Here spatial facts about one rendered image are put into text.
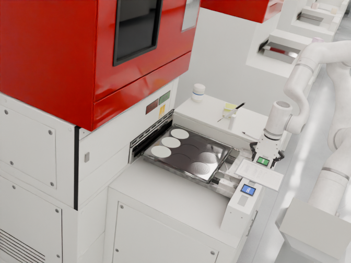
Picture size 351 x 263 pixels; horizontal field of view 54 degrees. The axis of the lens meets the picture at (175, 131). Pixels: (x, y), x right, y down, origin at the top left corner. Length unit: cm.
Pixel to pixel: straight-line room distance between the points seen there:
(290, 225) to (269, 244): 116
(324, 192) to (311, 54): 62
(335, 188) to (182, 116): 88
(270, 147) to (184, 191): 45
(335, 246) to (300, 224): 16
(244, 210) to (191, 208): 26
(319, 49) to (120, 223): 122
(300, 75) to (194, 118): 64
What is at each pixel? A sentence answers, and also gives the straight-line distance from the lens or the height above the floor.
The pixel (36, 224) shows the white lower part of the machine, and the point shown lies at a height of 60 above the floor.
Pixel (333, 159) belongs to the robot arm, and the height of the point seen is 112.
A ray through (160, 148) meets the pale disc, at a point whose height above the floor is 90.
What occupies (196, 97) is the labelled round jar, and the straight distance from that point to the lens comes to 213.
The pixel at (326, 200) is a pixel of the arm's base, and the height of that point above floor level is 100.
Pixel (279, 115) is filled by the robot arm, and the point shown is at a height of 125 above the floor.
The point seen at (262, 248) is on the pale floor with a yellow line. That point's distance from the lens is 271.
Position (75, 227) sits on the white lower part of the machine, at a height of 72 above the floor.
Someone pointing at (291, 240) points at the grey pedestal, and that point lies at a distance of 163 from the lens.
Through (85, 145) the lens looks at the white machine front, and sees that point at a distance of 134.
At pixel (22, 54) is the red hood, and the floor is 142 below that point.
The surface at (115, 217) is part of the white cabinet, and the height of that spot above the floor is 65.
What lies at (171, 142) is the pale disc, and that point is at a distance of 183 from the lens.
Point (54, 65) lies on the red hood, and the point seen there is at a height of 142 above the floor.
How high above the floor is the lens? 190
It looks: 31 degrees down
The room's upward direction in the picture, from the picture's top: 11 degrees clockwise
